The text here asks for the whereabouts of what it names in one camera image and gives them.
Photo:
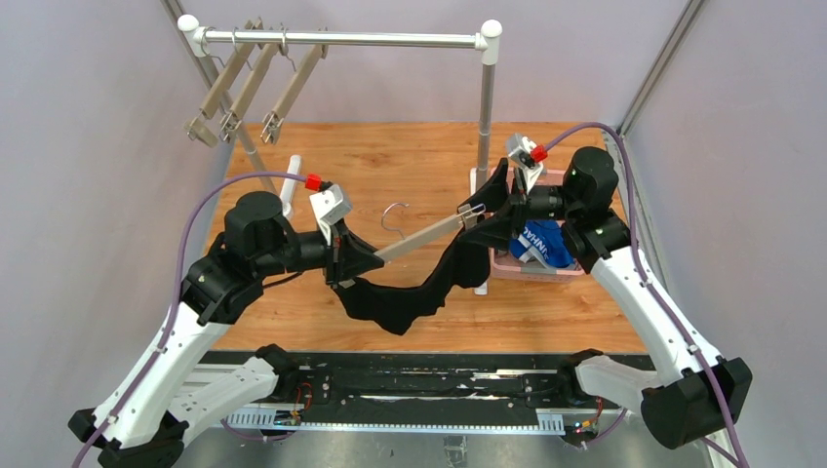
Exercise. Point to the blue underwear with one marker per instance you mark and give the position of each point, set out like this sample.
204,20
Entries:
541,241

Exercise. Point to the beige hanger with blue underwear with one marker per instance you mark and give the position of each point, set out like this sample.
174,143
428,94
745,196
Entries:
273,121

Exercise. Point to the beige hanger with black underwear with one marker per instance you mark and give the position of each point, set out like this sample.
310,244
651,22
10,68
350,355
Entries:
465,216

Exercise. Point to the white silver clothes rack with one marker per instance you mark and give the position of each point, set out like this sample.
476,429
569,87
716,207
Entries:
486,42

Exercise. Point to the black underwear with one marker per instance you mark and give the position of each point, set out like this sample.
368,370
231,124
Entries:
394,309

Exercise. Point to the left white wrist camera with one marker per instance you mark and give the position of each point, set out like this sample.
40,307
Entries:
329,204

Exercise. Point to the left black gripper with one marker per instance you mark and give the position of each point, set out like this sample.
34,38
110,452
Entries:
334,254

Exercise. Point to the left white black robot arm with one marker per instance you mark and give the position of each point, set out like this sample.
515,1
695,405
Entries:
147,421

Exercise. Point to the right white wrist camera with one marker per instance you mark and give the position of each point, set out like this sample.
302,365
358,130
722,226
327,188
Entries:
528,157

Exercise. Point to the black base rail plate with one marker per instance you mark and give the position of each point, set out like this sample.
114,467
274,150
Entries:
438,390

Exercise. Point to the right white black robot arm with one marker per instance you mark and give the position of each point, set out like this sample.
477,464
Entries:
691,390

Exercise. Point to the empty beige hanger far left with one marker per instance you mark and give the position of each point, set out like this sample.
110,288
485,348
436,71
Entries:
196,128

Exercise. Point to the beige clip hanger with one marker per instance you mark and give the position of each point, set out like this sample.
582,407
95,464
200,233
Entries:
233,117

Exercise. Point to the pink plastic basket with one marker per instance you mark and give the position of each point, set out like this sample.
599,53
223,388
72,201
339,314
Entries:
505,266

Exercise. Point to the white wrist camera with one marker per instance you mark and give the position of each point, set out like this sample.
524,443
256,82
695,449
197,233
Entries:
528,157
329,204

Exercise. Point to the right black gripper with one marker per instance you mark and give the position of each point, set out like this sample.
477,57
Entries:
515,203

